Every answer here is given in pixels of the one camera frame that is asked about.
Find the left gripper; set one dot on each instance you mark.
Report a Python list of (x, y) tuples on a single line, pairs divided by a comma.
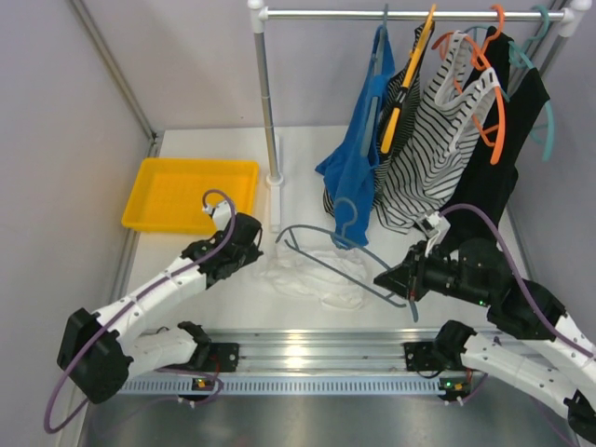
[(244, 237)]

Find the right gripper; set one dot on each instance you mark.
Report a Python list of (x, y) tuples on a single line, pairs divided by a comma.
[(407, 277)]

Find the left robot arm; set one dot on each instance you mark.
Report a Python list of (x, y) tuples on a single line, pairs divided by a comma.
[(101, 350)]

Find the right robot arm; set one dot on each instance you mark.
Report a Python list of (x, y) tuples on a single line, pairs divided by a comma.
[(520, 308)]

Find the white striped tank top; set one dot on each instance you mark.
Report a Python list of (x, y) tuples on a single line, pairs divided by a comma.
[(414, 186)]

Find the blue tank top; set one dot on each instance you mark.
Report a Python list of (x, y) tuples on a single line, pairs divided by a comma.
[(345, 172)]

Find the dark striped tank top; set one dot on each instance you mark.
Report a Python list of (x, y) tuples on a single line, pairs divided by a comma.
[(405, 125)]

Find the grey-blue hanger with blue top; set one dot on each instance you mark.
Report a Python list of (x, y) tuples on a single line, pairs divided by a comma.
[(377, 69)]

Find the black tank top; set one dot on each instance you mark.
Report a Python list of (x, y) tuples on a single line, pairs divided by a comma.
[(489, 192)]

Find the yellow hanger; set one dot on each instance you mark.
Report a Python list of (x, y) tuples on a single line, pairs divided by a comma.
[(416, 56)]

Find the orange hanger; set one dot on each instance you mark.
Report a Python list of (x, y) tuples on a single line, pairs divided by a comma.
[(493, 116)]

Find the teal hanger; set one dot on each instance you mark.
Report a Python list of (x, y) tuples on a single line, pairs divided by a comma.
[(521, 109)]

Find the yellow plastic tray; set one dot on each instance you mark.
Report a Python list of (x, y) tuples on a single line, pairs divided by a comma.
[(168, 193)]

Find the clothes rack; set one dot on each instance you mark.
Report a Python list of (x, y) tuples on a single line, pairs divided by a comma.
[(568, 18)]

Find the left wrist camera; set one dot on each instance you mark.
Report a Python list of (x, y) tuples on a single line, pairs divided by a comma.
[(220, 214)]

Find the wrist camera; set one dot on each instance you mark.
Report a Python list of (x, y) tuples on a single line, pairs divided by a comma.
[(435, 227), (220, 214)]

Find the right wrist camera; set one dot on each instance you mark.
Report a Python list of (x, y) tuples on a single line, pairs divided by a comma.
[(435, 227)]

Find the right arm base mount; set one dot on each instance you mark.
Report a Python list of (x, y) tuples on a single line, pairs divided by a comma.
[(420, 358)]

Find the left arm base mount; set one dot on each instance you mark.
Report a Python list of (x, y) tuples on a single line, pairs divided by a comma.
[(219, 356)]

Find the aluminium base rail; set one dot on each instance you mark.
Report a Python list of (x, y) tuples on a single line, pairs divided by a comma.
[(321, 351)]

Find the slotted cable duct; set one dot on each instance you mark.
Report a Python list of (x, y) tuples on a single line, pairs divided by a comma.
[(163, 384)]

